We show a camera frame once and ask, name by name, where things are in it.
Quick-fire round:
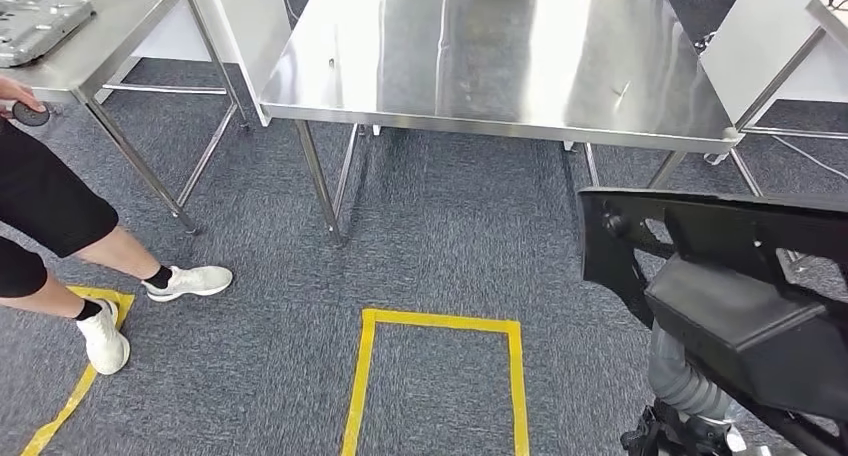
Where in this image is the white divider panel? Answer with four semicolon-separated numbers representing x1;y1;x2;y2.
698;0;848;129
95;0;295;129

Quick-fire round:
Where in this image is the grey metal panel part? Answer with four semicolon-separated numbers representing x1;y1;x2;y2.
0;0;97;69

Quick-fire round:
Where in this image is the person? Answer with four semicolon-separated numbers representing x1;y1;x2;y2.
0;75;234;377

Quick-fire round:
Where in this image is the stainless steel table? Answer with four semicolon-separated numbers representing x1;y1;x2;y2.
257;0;743;250
0;0;255;238
727;0;848;200

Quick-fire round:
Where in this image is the person's left hand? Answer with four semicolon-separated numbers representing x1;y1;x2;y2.
0;75;48;118

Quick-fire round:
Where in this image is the white floor cable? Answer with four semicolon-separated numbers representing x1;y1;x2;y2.
770;133;848;183

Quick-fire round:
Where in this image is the yellow floor tape square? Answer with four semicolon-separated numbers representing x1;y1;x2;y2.
19;285;136;456

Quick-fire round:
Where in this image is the black plastic plate bracket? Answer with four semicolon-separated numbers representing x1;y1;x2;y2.
576;186;848;456

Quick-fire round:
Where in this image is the black round disc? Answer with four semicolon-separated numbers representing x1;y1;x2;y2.
11;101;52;128

